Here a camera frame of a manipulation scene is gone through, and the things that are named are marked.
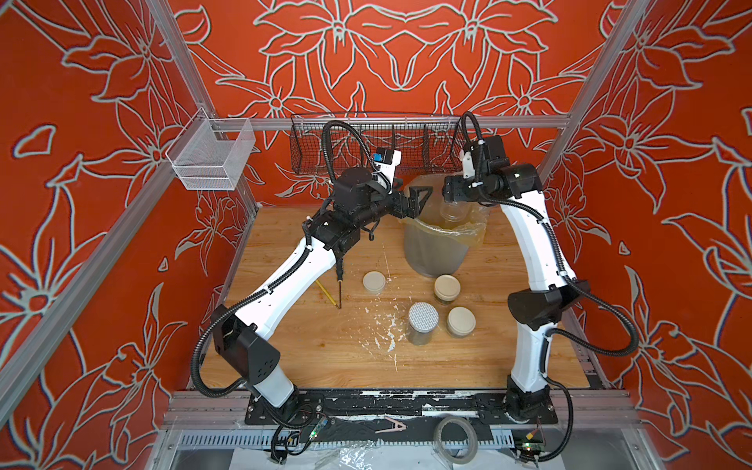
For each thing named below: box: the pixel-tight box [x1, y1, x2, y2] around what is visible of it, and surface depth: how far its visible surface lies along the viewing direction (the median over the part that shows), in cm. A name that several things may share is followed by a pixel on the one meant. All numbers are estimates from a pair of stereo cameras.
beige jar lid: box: [362, 270, 387, 295], surface depth 98 cm
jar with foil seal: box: [408, 301, 440, 347], surface depth 79 cm
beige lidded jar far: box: [433, 274, 462, 305], surface depth 90 cm
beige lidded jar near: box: [446, 305, 477, 339], surface depth 83 cm
